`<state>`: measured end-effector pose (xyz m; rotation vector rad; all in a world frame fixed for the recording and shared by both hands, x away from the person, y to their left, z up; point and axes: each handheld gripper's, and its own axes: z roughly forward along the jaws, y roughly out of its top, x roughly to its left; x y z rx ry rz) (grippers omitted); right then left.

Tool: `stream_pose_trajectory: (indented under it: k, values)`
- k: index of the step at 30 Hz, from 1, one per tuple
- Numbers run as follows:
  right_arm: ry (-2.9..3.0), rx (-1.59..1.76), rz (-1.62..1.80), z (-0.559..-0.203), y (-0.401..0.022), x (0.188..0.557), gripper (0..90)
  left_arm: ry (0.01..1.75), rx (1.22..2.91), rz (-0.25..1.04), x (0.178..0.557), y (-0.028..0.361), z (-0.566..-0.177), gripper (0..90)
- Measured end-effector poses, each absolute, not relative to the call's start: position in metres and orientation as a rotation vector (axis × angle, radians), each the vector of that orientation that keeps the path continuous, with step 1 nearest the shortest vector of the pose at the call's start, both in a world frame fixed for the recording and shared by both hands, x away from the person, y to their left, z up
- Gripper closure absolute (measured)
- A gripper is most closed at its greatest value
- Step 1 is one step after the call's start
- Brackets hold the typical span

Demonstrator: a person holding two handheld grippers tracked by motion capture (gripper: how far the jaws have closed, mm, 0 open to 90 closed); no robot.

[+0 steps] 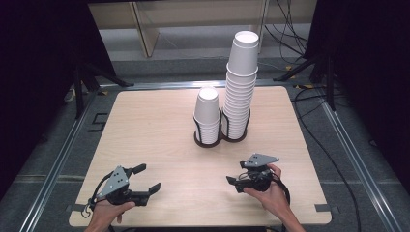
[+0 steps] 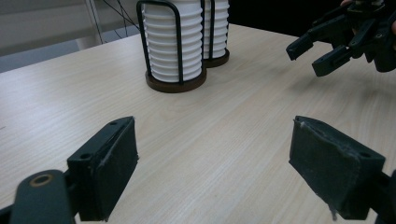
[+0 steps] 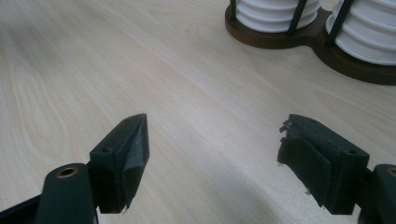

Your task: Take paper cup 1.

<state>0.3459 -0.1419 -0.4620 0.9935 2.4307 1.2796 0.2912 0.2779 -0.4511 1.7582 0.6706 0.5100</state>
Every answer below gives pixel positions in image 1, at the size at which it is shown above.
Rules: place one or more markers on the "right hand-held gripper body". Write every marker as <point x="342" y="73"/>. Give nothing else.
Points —
<point x="257" y="179"/>

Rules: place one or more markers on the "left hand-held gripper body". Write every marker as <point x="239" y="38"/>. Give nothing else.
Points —
<point x="116" y="183"/>

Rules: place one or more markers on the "short stack of paper cups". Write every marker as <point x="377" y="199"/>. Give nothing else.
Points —
<point x="207" y="109"/>

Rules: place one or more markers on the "tall stack of paper cups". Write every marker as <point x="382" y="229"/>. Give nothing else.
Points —
<point x="241" y="80"/>

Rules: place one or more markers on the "person's right hand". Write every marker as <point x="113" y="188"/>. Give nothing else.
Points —
<point x="275" y="198"/>

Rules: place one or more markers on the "person's left hand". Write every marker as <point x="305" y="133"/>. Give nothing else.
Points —
<point x="104" y="216"/>

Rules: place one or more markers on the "black metal stand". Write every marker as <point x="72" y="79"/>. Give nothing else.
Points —
<point x="79" y="93"/>
<point x="329" y="83"/>

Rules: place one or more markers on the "black curtain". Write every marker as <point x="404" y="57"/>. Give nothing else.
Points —
<point x="370" y="64"/>
<point x="38" y="80"/>

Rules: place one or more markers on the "light wooden shelf unit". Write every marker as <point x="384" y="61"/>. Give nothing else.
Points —
<point x="148" y="29"/>

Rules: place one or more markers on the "metal floor rail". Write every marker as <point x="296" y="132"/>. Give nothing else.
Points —
<point x="357" y="164"/>
<point x="54" y="167"/>

